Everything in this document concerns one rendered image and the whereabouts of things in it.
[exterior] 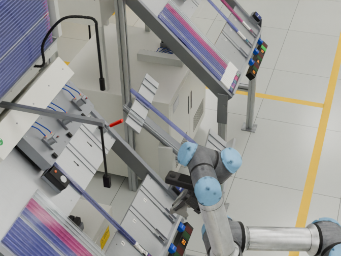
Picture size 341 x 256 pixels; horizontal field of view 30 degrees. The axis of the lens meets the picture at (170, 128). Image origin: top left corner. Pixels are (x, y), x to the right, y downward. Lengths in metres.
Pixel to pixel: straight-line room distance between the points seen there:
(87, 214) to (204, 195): 0.89
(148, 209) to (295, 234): 0.53
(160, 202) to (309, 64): 2.56
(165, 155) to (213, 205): 0.77
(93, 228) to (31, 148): 0.64
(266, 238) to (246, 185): 1.39
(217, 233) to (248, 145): 1.97
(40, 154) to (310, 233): 0.99
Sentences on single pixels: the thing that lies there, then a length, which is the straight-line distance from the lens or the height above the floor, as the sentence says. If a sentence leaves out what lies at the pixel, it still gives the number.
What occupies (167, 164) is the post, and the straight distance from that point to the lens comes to 2.65.
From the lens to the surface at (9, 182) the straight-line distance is 2.01.
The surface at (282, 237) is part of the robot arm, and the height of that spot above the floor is 0.79.
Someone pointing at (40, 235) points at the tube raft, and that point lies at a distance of 2.00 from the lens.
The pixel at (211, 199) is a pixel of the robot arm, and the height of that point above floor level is 1.18.
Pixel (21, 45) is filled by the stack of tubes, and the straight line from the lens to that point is 2.02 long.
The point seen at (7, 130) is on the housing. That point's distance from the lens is 1.98.
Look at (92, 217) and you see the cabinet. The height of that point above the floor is 0.62.
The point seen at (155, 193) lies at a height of 0.81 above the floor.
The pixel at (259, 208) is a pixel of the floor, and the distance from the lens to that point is 3.52.
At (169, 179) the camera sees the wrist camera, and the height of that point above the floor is 1.05.
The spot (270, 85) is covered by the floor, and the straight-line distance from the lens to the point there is 4.46.
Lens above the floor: 2.47
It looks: 38 degrees down
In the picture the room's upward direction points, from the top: 1 degrees counter-clockwise
